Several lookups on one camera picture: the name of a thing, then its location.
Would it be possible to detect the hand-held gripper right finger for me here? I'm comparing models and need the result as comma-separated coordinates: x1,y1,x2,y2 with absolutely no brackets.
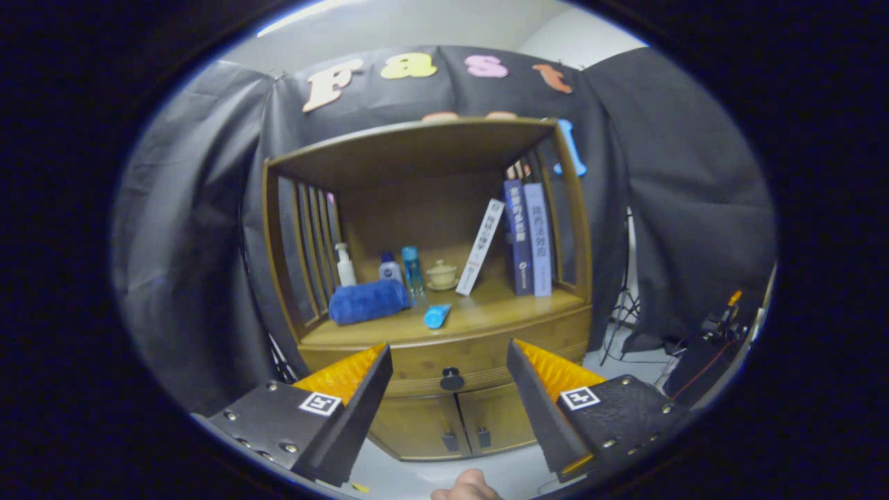
506,339,692,484

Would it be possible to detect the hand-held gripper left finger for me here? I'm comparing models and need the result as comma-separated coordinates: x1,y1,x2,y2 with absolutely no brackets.
191,342,394,487

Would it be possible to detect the wooden cabinet door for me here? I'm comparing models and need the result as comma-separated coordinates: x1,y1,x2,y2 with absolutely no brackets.
368,394,473,460
457,383,539,456

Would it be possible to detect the wooden countertop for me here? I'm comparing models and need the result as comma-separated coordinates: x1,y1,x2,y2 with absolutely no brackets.
300,278,588,348

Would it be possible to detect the wooden cabinet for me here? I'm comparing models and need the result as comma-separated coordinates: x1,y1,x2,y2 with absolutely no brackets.
262,117,595,461

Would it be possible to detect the rolled blue towel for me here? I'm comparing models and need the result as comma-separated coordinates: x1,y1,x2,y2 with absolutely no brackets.
329,279,413,326

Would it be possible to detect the black light stand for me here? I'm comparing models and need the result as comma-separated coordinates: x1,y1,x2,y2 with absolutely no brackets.
601,208,643,367

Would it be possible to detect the white pump bottle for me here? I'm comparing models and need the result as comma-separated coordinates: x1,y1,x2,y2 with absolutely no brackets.
335,242,358,288

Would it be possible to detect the clear blue bottle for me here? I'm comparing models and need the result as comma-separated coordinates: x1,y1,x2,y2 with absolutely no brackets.
401,246,426,299

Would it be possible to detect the beige lidded teacup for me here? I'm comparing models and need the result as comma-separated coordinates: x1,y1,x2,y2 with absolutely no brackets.
425,260,459,291

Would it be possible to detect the light purple book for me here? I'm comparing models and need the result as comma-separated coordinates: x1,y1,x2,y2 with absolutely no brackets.
523,183,553,298

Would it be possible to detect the dark blue book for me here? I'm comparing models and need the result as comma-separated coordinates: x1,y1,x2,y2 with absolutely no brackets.
504,179,535,297

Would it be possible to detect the white book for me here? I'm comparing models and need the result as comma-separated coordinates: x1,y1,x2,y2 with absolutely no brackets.
455,199,506,297

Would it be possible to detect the black device with orange part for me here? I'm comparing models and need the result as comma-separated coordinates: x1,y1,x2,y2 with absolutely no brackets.
677,290,754,407

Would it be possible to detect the black backdrop cloth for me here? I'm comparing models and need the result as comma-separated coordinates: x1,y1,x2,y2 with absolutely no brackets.
111,45,777,417

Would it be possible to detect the red cable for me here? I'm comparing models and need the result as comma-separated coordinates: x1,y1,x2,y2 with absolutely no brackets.
670,340,730,400

